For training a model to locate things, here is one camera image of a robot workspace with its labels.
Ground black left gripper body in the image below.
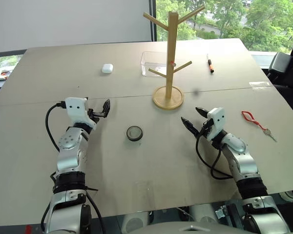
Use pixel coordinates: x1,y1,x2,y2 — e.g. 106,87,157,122
87,108,106,124

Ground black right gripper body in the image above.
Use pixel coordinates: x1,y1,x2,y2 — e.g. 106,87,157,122
197,117,214,137

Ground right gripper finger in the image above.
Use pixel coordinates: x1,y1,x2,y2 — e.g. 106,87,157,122
181,117,201,137
195,106,209,118

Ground white earbuds case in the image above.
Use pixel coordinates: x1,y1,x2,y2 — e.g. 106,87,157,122
101,63,115,74

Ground orange black pen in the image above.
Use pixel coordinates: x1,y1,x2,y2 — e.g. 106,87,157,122
206,53,215,74

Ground clear plastic box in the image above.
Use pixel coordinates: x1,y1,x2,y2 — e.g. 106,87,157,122
139,50,173,77

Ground clear tape strip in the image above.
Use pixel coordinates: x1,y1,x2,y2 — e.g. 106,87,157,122
248,81,271,89

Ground wooden tree hanger stand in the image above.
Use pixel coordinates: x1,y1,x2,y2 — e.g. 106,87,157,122
143,4,206,112

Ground grey robot torso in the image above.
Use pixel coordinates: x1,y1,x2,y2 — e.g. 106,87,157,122
121,205,246,234

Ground black chair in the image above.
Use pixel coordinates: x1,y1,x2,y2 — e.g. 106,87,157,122
266,30,293,104

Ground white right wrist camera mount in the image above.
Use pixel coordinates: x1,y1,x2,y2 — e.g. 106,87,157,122
205,107,226,142

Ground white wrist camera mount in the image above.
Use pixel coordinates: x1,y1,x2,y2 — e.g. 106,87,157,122
205,107,226,142
64,97,97,130

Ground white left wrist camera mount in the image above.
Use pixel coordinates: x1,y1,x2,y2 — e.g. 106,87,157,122
64,97,97,130

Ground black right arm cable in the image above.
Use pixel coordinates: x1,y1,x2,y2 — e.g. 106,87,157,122
195,123,235,180

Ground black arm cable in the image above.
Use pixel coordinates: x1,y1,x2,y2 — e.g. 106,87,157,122
195,123,235,180
45,101,66,152

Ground key with red lanyard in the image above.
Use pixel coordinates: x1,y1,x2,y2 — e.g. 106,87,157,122
241,110,278,143

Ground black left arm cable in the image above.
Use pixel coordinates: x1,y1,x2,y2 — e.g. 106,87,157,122
45,101,66,152

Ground black window frame post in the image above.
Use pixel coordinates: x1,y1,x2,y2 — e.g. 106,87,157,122
148,0,158,42

